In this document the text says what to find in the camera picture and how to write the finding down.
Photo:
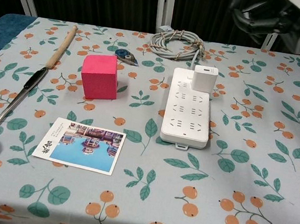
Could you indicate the blue table cover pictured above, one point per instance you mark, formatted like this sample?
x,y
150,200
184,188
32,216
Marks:
x,y
0,31

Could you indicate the photo postcard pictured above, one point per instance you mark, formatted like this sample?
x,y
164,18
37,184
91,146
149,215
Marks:
x,y
79,147

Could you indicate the white vertical frame post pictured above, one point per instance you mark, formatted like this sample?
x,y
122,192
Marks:
x,y
165,6

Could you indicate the white plug adapter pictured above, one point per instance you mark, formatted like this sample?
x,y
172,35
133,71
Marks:
x,y
204,80

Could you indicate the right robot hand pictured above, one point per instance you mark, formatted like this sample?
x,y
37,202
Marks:
x,y
262,16

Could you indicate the red cube box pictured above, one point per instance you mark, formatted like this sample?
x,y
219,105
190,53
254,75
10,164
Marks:
x,y
98,80

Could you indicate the fruit leaf patterned tablecloth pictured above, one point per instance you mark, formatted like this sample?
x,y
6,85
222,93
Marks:
x,y
155,201

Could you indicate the blue correction tape dispenser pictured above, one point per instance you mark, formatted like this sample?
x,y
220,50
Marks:
x,y
125,56

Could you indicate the white power strip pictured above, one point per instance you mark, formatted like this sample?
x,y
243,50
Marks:
x,y
184,122

